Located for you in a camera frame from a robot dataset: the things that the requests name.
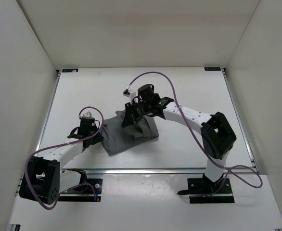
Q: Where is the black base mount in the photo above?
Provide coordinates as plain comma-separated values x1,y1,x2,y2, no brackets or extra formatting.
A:
58,168,103,203
177,176,235,204

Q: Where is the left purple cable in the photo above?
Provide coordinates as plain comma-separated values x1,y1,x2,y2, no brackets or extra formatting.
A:
25,105,105,210

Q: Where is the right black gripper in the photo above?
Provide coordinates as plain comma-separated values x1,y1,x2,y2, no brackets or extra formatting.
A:
121,102,151,128

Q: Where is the aluminium front rail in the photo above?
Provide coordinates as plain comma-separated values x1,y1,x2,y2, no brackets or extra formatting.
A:
84,168,205,175

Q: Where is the grey pleated skirt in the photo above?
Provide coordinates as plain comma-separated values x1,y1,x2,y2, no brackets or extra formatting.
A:
101,111,159,156

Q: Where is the purple cable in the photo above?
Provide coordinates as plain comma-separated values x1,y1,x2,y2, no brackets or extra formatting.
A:
25,105,105,210
128,71,263,198

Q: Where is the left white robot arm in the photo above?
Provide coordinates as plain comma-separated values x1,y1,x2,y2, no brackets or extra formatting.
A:
19,116,103,205

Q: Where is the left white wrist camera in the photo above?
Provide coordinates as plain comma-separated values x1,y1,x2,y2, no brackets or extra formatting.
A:
78,111,92,118

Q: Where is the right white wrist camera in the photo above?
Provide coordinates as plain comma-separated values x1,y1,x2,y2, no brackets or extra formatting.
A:
123,89,137,103

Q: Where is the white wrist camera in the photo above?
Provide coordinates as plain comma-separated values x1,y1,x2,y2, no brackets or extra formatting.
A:
123,89,137,103
78,111,92,118

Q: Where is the right blue corner label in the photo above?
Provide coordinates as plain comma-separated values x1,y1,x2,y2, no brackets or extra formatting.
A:
204,67,221,71

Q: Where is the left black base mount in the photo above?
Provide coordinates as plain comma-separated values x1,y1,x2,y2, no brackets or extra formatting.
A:
58,168,103,203

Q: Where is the blue corner label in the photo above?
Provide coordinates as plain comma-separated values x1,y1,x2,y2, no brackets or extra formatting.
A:
204,67,221,71
62,68,78,73

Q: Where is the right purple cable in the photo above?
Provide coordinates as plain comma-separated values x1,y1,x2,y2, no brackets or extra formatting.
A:
128,71,263,198

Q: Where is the left blue corner label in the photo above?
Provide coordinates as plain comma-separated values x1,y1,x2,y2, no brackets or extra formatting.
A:
62,68,78,73

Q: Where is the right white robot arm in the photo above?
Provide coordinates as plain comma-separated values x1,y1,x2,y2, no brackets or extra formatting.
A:
121,84,237,193

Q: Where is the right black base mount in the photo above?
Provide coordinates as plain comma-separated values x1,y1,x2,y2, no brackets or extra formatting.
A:
177,176,235,204

